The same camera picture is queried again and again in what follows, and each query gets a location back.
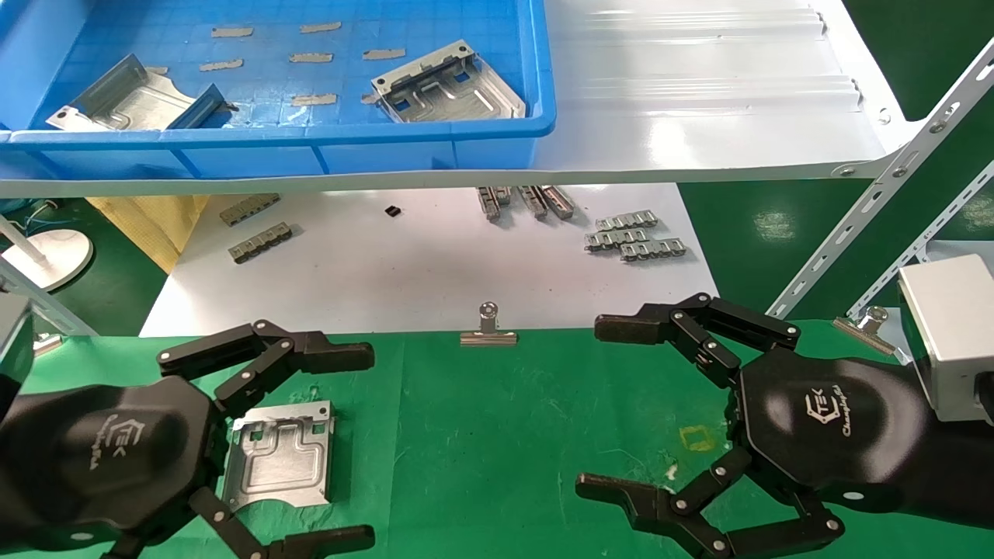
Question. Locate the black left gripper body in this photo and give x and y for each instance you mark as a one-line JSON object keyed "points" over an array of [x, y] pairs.
{"points": [[109, 454]]}

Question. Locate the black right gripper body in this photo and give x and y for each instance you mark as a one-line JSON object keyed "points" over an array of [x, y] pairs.
{"points": [[831, 427]]}

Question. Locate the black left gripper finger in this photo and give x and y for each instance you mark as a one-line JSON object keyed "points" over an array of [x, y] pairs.
{"points": [[318, 539], [318, 353]]}

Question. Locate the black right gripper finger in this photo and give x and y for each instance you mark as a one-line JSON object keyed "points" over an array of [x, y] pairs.
{"points": [[644, 326], [660, 511]]}

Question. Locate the stamped sheet metal part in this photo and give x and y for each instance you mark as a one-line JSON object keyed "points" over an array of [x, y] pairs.
{"points": [[132, 105], [458, 89], [283, 458]]}

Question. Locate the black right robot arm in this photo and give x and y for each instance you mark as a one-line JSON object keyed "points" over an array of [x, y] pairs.
{"points": [[963, 473]]}

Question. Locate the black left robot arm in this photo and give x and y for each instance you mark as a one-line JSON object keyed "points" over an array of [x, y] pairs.
{"points": [[6, 466]]}

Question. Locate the silver metal binder clip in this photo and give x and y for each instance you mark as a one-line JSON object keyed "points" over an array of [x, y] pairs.
{"points": [[866, 324], [488, 337], [48, 343]]}

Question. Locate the white slotted angle bar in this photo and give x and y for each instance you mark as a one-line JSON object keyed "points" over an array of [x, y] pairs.
{"points": [[62, 317], [893, 175], [916, 248]]}

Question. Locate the green cloth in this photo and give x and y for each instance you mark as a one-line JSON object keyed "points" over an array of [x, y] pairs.
{"points": [[497, 435]]}

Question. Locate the white round stand base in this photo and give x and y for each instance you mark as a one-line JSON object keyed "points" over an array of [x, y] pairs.
{"points": [[62, 252]]}

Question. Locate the yellow woven bag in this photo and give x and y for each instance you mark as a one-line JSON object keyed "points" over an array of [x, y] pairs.
{"points": [[147, 221]]}

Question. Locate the white metal shelf panel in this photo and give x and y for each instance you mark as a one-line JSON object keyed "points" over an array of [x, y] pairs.
{"points": [[699, 116]]}

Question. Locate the blue plastic bin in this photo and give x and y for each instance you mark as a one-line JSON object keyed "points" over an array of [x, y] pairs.
{"points": [[435, 151]]}

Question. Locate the small grey metal bracket strip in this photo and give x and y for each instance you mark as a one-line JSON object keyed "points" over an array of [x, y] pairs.
{"points": [[248, 210], [626, 220], [488, 205], [559, 202], [533, 202], [260, 242], [652, 250], [616, 240], [505, 195]]}

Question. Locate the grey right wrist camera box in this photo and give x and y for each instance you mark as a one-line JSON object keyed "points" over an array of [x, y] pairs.
{"points": [[951, 334]]}

